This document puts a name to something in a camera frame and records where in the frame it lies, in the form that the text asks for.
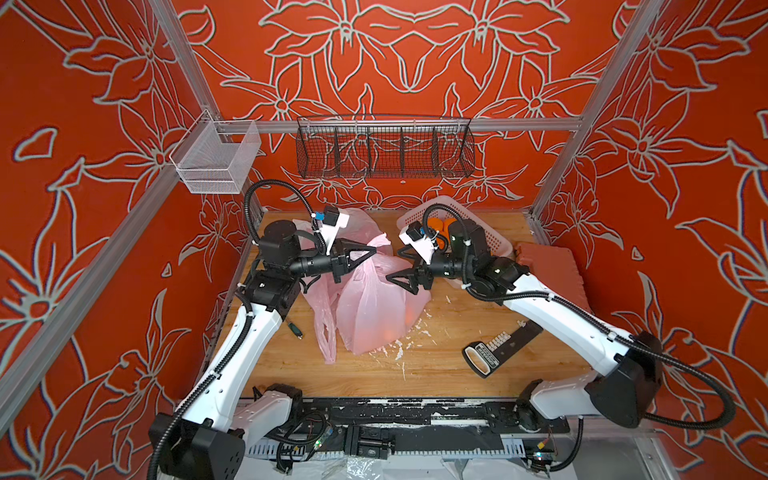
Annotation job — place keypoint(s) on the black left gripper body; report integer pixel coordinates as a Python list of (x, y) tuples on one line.
[(317, 265)]

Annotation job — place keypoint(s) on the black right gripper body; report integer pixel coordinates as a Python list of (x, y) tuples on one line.
[(449, 265)]

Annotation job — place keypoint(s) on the pink plastic bag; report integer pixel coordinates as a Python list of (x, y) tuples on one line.
[(368, 302), (323, 294)]

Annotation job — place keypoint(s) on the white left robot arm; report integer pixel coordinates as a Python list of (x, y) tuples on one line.
[(208, 434)]

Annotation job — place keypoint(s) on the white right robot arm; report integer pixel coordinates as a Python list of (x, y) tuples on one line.
[(626, 368)]

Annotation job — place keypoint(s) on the orange mandarin back top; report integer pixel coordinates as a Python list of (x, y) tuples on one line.
[(441, 226)]

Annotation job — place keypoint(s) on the black handheld label tool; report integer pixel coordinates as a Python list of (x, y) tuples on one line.
[(485, 358)]

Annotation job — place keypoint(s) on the red plastic tool case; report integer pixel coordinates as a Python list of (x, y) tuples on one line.
[(556, 268)]

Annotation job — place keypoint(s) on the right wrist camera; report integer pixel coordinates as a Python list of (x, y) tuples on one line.
[(416, 236)]

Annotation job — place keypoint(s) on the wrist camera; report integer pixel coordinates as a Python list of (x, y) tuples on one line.
[(329, 222), (416, 236)]

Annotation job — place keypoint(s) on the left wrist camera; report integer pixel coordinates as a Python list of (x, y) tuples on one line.
[(329, 222)]

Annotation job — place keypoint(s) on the small green handled screwdriver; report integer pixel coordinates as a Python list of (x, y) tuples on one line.
[(295, 330)]

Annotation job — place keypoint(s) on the black wire wall basket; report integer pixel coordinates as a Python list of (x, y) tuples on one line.
[(367, 146)]

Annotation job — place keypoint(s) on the clear wire mesh basket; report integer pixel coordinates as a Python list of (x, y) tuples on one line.
[(215, 156)]

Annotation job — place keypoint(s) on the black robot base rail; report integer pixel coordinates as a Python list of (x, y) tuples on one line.
[(449, 428)]

